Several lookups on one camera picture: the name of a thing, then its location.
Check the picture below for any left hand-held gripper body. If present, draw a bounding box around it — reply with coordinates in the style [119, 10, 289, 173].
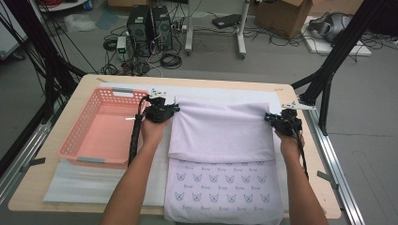
[142, 88, 176, 124]

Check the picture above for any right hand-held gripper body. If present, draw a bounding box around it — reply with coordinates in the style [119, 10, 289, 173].
[270, 100, 316, 137]

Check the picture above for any lavender printed towel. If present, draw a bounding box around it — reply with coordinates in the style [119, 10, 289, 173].
[163, 97, 284, 225]

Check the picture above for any pink plastic basket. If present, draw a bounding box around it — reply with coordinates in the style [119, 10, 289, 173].
[56, 87, 150, 171]

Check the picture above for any person's left hand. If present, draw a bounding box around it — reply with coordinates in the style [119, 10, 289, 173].
[140, 118, 172, 151]

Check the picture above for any person's right hand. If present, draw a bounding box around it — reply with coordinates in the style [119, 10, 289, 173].
[275, 131, 304, 162]

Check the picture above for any white grid mat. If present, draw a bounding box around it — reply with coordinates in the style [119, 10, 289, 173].
[42, 82, 311, 211]

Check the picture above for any white metal stand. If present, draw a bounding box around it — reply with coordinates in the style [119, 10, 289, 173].
[184, 0, 252, 60]

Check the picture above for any black computer tower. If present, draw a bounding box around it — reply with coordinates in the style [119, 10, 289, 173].
[151, 5, 174, 51]
[126, 4, 154, 58]

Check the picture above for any small white power unit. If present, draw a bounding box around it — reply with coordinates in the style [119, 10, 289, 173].
[115, 36, 128, 54]

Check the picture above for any white floor board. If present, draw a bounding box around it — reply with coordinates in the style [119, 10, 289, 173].
[300, 15, 374, 57]

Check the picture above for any brown cardboard box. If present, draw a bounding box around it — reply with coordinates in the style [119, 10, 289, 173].
[107, 0, 151, 8]
[253, 0, 314, 39]
[308, 0, 365, 16]

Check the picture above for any black flat box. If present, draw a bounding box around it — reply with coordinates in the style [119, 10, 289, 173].
[211, 13, 242, 30]

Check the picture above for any grey foam sheet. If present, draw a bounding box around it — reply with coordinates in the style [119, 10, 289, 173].
[42, 158, 126, 204]

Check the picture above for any grey rounded device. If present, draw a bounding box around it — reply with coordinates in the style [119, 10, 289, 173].
[308, 11, 353, 43]

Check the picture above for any teal plastic sheet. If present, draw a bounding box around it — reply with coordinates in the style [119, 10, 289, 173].
[95, 8, 120, 31]

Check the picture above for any clear plastic bag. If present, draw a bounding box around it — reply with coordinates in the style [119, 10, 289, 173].
[64, 12, 98, 34]

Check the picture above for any white round table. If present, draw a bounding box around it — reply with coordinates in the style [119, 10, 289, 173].
[37, 0, 88, 13]

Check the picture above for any white cabinet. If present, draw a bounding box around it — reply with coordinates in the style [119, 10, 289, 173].
[0, 6, 29, 60]

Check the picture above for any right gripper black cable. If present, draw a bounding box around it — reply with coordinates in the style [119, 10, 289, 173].
[292, 118, 310, 182]

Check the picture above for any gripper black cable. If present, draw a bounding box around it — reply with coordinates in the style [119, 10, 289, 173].
[127, 95, 150, 167]
[292, 118, 310, 182]

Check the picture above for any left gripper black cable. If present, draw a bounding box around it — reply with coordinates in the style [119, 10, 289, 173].
[127, 95, 150, 167]

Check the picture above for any coiled black cable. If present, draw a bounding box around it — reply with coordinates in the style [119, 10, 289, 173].
[101, 63, 119, 76]
[160, 52, 183, 70]

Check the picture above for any aluminium rail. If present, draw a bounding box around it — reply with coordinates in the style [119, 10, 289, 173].
[0, 102, 60, 204]
[299, 99, 365, 225]

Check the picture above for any black metal frame stand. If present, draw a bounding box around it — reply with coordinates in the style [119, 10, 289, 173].
[0, 0, 88, 123]
[290, 0, 388, 136]

